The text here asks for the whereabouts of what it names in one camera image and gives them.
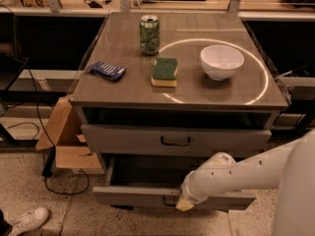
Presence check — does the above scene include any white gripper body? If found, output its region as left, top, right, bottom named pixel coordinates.
left=181, top=171, right=208, bottom=205

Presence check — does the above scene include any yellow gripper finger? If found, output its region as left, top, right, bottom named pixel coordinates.
left=175, top=196, right=194, bottom=211

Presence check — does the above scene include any grey drawer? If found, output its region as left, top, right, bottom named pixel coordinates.
left=92, top=154, right=257, bottom=211
left=82, top=124, right=271, bottom=157

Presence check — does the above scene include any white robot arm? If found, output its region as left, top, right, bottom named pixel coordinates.
left=176, top=130, right=315, bottom=236

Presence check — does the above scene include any grey drawer cabinet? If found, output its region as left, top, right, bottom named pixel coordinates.
left=70, top=11, right=289, bottom=213

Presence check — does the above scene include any grey top drawer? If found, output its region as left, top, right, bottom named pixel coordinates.
left=82, top=124, right=271, bottom=157

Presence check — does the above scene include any green yellow sponge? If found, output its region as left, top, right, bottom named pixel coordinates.
left=151, top=57, right=178, bottom=88

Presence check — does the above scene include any white bowl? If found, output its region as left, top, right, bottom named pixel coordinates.
left=200, top=44, right=244, bottom=81

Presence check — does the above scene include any cardboard box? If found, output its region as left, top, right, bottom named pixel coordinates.
left=35, top=95, right=104, bottom=174

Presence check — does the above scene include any white sneaker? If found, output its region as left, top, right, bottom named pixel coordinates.
left=0, top=206, right=49, bottom=236

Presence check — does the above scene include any green soda can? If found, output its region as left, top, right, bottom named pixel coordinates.
left=140, top=15, right=159, bottom=55

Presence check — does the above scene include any black floor cable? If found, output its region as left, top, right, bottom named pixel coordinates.
left=0, top=3, right=91, bottom=196

